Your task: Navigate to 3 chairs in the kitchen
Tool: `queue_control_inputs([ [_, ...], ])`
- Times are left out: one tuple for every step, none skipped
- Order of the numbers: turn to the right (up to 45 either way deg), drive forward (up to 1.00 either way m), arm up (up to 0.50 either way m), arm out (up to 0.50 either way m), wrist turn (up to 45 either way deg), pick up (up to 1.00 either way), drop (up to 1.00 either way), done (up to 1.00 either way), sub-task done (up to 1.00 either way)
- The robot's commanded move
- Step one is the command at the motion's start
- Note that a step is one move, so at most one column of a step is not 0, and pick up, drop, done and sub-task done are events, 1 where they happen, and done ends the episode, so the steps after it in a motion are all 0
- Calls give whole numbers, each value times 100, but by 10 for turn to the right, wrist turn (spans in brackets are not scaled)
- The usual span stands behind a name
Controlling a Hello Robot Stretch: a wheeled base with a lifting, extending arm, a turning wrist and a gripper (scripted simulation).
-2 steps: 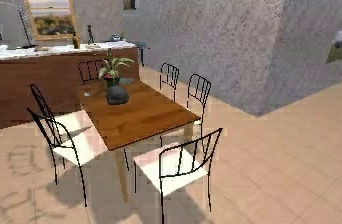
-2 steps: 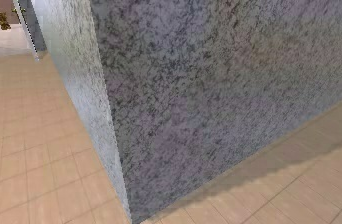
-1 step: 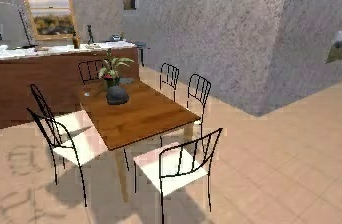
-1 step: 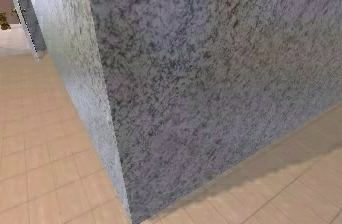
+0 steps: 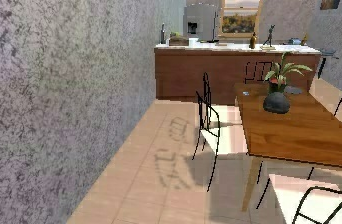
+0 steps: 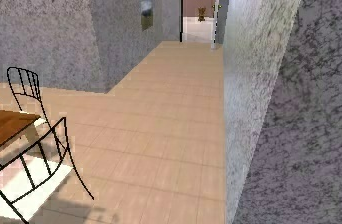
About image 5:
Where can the brown wooden kitchen counter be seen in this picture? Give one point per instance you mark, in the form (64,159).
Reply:
(212,71)

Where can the brown box with green top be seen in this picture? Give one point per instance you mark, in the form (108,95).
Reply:
(178,40)

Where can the white cup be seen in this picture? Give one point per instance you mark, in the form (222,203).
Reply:
(193,42)

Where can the small blue flat object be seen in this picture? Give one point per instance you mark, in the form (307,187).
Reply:
(245,93)

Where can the dark tall bottle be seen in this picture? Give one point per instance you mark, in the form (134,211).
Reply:
(162,33)

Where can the grey fridge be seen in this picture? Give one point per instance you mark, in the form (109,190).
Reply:
(200,21)

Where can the green plant in black pot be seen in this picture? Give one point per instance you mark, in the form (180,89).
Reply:
(276,96)

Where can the brown glass bottle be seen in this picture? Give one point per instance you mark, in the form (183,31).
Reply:
(253,41)

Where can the wooden framed window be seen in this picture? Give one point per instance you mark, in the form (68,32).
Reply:
(240,18)

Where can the dark figurine statue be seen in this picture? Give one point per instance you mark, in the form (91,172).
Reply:
(269,36)

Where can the brown wooden dining table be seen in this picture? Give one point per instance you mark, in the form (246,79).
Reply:
(299,130)

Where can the grey blue kettle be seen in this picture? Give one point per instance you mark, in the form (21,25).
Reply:
(294,41)

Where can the grey wall shelf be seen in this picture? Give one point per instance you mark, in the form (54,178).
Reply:
(327,55)

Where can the framed wall picture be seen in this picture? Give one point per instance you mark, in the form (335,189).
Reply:
(329,4)

